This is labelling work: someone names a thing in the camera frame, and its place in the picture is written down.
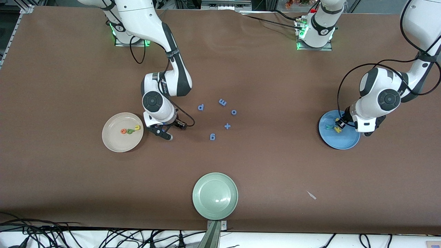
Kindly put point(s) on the brown table cover sheet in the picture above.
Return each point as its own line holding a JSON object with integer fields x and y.
{"x": 241, "y": 69}

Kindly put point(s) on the dark background equipment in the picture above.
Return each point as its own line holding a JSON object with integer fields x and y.
{"x": 224, "y": 3}

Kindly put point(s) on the blue round plate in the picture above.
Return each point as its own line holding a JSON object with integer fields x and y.
{"x": 344, "y": 141}

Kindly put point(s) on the grey metal pole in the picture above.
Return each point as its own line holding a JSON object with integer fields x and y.
{"x": 211, "y": 237}

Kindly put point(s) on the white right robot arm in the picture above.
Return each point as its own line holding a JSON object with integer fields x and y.
{"x": 153, "y": 101}

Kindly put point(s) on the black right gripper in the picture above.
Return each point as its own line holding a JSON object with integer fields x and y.
{"x": 178, "y": 123}

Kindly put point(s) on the pale green round plate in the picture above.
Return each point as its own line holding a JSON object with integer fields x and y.
{"x": 215, "y": 196}

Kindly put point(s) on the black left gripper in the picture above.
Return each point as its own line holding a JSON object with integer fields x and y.
{"x": 344, "y": 120}

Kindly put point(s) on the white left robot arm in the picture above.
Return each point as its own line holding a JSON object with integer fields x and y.
{"x": 389, "y": 100}

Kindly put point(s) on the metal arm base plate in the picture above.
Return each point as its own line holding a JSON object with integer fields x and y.
{"x": 150, "y": 38}
{"x": 303, "y": 47}

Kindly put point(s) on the aluminium frame rail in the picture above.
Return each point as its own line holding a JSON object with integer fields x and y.
{"x": 27, "y": 8}

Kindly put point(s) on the beige round plate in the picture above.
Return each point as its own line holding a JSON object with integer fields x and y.
{"x": 117, "y": 143}

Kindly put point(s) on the silver mounting plate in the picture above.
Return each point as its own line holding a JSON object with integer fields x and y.
{"x": 224, "y": 225}

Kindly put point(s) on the blue foam letter m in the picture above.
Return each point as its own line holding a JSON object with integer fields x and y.
{"x": 222, "y": 102}

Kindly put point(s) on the aluminium frame profile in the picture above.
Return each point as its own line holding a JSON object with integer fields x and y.
{"x": 422, "y": 15}

